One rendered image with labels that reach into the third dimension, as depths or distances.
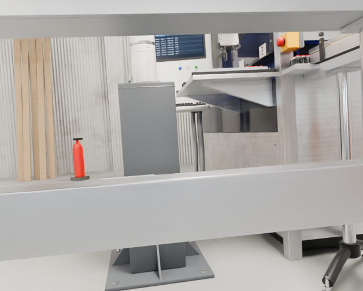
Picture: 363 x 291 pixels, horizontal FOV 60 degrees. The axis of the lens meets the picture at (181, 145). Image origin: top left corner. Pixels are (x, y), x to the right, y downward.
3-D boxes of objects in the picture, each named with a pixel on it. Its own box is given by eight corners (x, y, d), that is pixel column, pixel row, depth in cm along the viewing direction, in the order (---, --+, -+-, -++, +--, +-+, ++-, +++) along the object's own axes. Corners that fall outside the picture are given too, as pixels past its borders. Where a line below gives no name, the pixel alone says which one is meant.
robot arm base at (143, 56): (124, 84, 140) (121, 41, 139) (125, 89, 158) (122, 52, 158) (167, 82, 143) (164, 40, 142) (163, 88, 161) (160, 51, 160)
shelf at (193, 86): (245, 93, 215) (245, 90, 215) (295, 75, 146) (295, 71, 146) (176, 97, 209) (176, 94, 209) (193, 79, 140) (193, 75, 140)
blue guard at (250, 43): (199, 96, 341) (198, 79, 340) (274, 48, 149) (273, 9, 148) (198, 96, 341) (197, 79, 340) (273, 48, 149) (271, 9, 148)
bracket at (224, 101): (239, 112, 206) (238, 93, 206) (240, 112, 203) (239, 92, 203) (188, 115, 202) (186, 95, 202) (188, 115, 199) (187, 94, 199)
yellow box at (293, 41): (295, 51, 142) (295, 35, 142) (303, 47, 135) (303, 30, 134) (279, 52, 141) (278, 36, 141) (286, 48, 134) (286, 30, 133)
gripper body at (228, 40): (234, 26, 166) (236, 48, 167) (215, 27, 165) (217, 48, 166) (239, 21, 159) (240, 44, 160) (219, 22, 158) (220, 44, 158)
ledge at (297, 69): (310, 74, 145) (310, 69, 145) (326, 68, 132) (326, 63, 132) (281, 75, 143) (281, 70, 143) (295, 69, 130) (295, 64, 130)
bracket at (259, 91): (270, 106, 157) (269, 80, 156) (273, 105, 154) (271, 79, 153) (203, 110, 153) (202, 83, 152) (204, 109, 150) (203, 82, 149)
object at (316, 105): (288, 179, 365) (284, 103, 360) (476, 238, 160) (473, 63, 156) (202, 186, 352) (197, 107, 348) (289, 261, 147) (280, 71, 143)
